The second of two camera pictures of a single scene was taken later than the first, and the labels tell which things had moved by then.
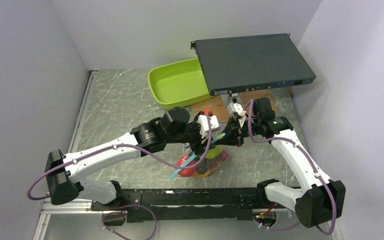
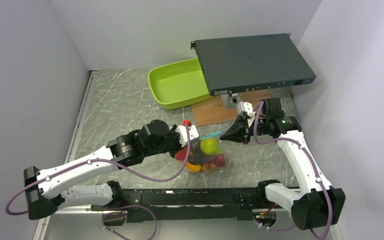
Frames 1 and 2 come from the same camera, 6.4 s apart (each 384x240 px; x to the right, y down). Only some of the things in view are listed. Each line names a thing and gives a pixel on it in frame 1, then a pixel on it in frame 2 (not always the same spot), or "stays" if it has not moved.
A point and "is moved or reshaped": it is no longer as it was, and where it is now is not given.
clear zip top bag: [202, 165] is moved or reshaped
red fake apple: [186, 172] → [181, 155]
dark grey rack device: [243, 64] stays
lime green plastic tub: [178, 84] stays
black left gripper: [198, 147] → [178, 146]
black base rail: [201, 204] stays
